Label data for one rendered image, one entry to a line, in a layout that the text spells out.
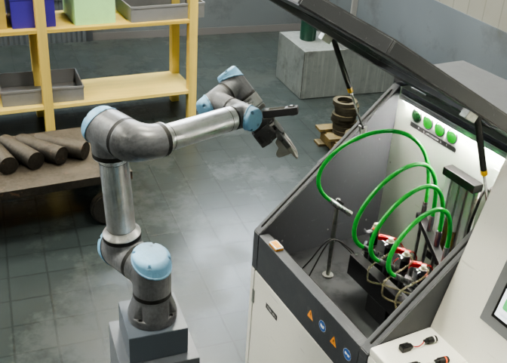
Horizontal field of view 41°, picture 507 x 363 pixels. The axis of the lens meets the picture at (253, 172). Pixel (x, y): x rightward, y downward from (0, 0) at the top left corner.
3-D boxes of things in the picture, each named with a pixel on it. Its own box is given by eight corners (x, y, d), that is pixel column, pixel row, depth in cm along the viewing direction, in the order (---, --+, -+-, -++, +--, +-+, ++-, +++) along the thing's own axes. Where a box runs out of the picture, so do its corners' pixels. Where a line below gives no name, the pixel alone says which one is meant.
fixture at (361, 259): (344, 289, 238) (349, 253, 231) (367, 281, 242) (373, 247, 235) (406, 352, 212) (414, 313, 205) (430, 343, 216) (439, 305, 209)
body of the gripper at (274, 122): (266, 145, 226) (244, 116, 225) (287, 130, 224) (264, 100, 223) (263, 149, 219) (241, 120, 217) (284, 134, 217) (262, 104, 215)
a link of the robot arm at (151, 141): (134, 138, 171) (266, 99, 203) (109, 124, 177) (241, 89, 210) (133, 179, 176) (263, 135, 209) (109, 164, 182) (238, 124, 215)
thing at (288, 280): (256, 271, 251) (259, 235, 243) (266, 268, 253) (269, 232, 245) (352, 386, 203) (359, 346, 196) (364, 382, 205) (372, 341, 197)
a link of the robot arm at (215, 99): (215, 109, 205) (240, 90, 210) (190, 98, 211) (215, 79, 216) (221, 129, 210) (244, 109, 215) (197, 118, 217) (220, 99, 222)
